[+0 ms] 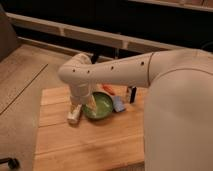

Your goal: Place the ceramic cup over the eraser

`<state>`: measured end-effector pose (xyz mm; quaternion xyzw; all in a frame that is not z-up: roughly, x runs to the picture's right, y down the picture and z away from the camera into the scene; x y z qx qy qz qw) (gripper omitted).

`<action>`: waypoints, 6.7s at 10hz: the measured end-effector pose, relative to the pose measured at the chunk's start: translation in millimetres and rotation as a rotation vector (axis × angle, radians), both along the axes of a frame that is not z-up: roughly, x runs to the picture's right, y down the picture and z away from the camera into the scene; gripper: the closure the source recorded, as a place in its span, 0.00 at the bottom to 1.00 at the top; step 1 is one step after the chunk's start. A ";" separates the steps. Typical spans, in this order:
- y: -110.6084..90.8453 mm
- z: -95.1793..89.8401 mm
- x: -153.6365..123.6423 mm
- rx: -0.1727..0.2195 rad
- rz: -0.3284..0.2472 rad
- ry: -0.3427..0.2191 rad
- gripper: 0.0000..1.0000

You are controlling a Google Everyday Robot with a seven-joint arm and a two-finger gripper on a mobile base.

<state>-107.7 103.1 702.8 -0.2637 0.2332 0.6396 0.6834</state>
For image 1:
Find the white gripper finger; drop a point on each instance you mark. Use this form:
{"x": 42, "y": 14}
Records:
{"x": 92, "y": 105}

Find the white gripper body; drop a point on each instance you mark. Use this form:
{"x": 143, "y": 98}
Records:
{"x": 80, "y": 94}

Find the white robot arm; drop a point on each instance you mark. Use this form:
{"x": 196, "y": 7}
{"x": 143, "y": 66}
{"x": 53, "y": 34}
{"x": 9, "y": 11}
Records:
{"x": 178, "y": 109}

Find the green ceramic bowl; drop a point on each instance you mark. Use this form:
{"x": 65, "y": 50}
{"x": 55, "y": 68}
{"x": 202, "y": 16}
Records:
{"x": 104, "y": 107}

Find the white plastic bottle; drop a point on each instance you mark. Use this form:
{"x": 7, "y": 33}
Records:
{"x": 74, "y": 114}

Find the orange carrot toy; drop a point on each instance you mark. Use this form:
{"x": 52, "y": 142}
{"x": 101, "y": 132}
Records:
{"x": 108, "y": 89}

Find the blue sponge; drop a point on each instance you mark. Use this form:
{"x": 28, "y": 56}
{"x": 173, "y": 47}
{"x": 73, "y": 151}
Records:
{"x": 118, "y": 104}

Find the wooden board table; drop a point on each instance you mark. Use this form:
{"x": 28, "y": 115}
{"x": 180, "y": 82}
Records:
{"x": 114, "y": 142}

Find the grey cabinet corner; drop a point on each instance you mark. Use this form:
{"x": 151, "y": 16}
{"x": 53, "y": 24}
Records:
{"x": 8, "y": 38}

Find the black chair wheel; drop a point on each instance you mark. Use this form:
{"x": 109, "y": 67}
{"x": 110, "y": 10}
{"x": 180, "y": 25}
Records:
{"x": 13, "y": 163}

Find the black bracket under rail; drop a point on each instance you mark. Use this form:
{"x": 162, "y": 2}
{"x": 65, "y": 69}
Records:
{"x": 95, "y": 57}

